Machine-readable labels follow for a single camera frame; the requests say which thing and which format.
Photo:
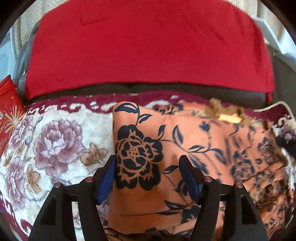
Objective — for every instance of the dark brown sofa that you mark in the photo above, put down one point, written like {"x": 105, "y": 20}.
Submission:
{"x": 283, "y": 68}

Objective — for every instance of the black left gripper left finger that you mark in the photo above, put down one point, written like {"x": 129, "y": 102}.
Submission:
{"x": 55, "y": 219}

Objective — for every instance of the white window frame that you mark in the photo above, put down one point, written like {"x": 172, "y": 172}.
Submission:
{"x": 284, "y": 44}

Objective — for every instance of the red blanket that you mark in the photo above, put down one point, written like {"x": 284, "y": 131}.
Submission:
{"x": 210, "y": 43}

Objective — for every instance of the floral plush blanket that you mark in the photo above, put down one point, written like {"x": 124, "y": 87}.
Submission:
{"x": 64, "y": 140}

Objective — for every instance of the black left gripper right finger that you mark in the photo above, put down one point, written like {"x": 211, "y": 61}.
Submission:
{"x": 241, "y": 218}

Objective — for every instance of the orange floral garment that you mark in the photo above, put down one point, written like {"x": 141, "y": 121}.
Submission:
{"x": 175, "y": 168}

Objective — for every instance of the cream mesh curtain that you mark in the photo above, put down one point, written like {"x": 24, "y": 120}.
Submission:
{"x": 24, "y": 25}

